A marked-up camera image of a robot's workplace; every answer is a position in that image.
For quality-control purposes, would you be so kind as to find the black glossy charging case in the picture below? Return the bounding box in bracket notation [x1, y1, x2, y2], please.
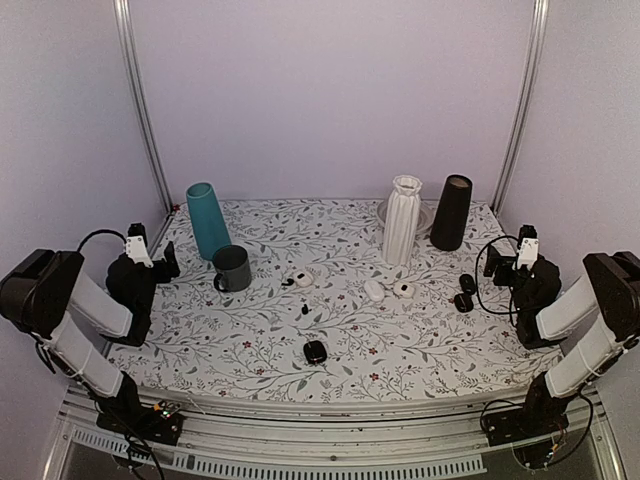
[303, 340, 328, 365]

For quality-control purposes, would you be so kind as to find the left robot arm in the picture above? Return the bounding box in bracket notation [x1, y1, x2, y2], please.
[1, 236, 180, 399]

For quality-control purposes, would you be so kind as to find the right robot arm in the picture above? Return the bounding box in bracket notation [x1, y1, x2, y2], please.
[483, 238, 639, 436]

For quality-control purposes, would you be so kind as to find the black earbud case rear right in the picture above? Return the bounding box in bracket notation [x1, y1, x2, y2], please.
[459, 274, 477, 295]

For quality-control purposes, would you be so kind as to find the black open earbud case right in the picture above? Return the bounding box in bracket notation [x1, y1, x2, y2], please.
[453, 292, 474, 313]

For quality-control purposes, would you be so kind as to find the open white earbud case right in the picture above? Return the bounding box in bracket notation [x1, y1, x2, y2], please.
[393, 282, 415, 298]

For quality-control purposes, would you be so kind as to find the open white earbud case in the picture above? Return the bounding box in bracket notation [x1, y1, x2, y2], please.
[293, 270, 314, 288]
[393, 282, 415, 298]

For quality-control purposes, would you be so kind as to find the closed white earbud case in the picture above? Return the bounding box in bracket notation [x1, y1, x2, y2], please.
[364, 280, 385, 303]

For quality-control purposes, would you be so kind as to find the open white earbud case left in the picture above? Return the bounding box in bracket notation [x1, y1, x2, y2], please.
[293, 270, 314, 288]

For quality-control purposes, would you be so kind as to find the teal tapered vase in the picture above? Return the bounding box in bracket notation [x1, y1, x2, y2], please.
[186, 182, 231, 260]

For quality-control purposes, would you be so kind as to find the black tapered vase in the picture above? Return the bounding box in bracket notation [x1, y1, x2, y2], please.
[430, 174, 473, 251]

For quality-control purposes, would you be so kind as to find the dark grey mug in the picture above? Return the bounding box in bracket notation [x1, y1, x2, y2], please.
[213, 245, 252, 293]

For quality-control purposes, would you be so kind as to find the white round plate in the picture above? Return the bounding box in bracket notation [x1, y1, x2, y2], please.
[376, 200, 435, 235]

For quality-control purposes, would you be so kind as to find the white ribbed vase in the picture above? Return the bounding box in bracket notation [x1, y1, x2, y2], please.
[382, 175, 422, 265]

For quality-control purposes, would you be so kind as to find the floral patterned table mat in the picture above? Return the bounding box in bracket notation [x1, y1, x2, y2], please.
[108, 200, 562, 404]

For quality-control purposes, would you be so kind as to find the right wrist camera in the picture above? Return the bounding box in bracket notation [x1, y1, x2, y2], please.
[515, 225, 539, 270]

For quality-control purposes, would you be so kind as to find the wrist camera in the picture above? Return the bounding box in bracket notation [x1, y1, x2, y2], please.
[515, 225, 539, 270]
[125, 223, 153, 268]

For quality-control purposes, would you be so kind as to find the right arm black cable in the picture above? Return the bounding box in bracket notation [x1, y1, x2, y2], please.
[474, 234, 526, 319]

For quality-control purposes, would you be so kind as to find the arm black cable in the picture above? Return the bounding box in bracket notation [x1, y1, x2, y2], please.
[77, 228, 130, 254]
[474, 234, 526, 319]

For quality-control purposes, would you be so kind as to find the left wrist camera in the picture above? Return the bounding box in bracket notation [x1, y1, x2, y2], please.
[125, 223, 153, 268]

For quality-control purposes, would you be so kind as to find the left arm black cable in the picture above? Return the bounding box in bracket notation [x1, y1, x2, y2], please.
[77, 228, 130, 254]

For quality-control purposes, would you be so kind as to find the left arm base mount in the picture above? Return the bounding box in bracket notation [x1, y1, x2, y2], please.
[96, 402, 185, 446]

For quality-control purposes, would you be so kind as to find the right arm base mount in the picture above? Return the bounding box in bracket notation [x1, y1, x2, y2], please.
[480, 399, 569, 446]

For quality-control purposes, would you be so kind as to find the aluminium front rail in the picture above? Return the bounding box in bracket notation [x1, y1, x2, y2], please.
[47, 387, 626, 480]

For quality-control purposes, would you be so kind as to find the right aluminium frame post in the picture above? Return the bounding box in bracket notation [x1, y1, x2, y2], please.
[490, 0, 550, 217]

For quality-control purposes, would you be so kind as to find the aluminium frame post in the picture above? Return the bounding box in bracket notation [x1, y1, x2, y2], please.
[490, 0, 550, 217]
[113, 0, 173, 213]

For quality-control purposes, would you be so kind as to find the left aluminium frame post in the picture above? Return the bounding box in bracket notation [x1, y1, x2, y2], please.
[113, 0, 173, 213]

